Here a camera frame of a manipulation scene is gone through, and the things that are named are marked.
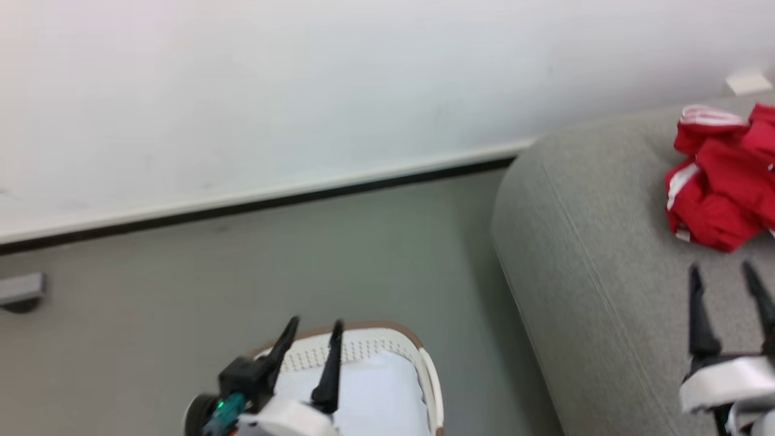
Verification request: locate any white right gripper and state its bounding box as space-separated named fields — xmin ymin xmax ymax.
xmin=678 ymin=261 xmax=775 ymax=436

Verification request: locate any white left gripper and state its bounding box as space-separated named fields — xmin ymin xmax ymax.
xmin=235 ymin=315 xmax=345 ymax=436

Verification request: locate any red jersey with white stripes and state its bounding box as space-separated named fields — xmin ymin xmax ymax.
xmin=664 ymin=103 xmax=775 ymax=253

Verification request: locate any grey fabric sofa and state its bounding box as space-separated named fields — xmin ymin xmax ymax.
xmin=491 ymin=91 xmax=775 ymax=436

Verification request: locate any white laundry basket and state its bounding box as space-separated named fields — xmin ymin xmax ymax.
xmin=245 ymin=321 xmax=446 ymax=436

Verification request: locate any white cloth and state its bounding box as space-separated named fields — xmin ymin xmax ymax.
xmin=272 ymin=352 xmax=432 ymax=436

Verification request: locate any white baseboard strip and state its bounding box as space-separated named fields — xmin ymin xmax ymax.
xmin=0 ymin=138 xmax=537 ymax=246

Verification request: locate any white wall outlet box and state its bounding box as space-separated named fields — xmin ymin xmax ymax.
xmin=725 ymin=71 xmax=774 ymax=97

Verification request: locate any grey metal frame foot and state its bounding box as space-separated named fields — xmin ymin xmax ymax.
xmin=0 ymin=272 xmax=47 ymax=307

